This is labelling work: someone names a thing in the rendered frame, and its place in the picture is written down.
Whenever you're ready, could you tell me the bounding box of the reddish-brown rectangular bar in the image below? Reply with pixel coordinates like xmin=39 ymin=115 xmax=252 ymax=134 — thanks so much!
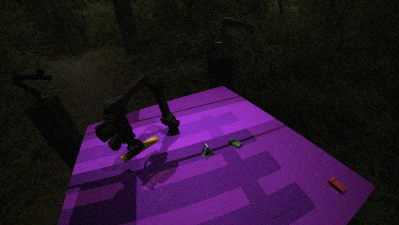
xmin=327 ymin=177 xmax=346 ymax=194

